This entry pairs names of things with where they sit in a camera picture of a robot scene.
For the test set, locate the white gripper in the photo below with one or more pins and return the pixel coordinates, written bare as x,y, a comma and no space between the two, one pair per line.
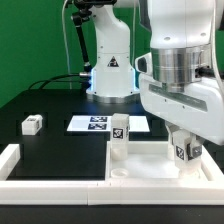
199,109

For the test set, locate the white square tabletop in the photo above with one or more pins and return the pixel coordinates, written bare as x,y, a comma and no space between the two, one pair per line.
156,160

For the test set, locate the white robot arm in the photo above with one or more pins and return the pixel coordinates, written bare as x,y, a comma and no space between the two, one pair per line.
179,79

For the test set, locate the white U-shaped fence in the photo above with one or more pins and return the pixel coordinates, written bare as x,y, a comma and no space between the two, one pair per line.
108,191

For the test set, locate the white marker sheet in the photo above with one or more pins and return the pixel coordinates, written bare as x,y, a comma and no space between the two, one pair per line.
84,123

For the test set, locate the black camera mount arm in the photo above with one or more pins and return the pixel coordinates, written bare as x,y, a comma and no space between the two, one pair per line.
81,16

